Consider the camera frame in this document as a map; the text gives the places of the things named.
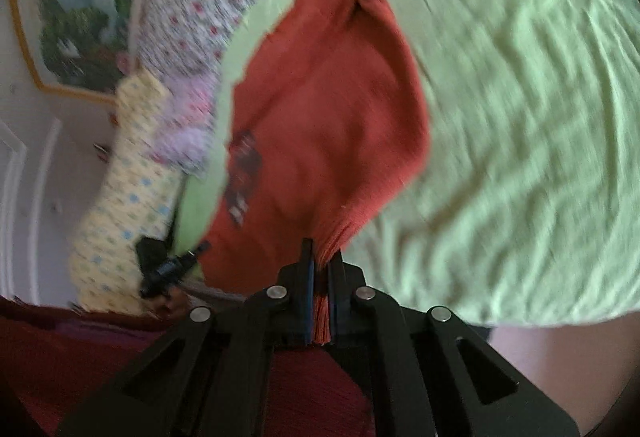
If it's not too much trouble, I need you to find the red knit sweater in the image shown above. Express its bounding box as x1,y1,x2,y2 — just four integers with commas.
196,0,433,348

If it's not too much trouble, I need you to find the dark red sleeve forearm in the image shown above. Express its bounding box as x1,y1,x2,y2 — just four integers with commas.
0,296,377,437

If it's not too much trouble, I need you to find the person's left hand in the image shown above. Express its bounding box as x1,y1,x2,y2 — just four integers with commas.
145,285,192,320

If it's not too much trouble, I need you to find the pink lilac floral cloth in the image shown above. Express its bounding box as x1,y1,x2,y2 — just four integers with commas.
146,71,219,176

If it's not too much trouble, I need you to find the light green bed sheet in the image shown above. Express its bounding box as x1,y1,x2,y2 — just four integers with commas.
171,0,640,328

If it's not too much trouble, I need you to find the gold framed landscape picture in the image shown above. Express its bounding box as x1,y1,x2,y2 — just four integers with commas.
9,0,143,104

